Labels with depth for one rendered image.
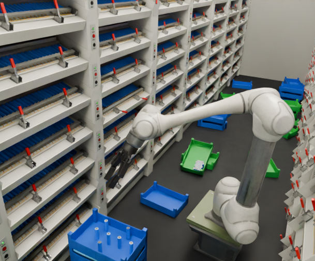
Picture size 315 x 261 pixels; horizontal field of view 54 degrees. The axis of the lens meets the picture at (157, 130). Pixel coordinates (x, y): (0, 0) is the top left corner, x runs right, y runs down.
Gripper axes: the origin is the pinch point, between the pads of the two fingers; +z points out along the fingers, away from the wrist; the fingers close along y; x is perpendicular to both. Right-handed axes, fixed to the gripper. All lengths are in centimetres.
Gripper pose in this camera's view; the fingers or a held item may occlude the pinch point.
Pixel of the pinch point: (110, 178)
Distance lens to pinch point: 154.9
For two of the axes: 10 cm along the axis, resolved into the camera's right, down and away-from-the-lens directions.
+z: -5.2, 8.5, 0.9
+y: -3.8, -3.3, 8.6
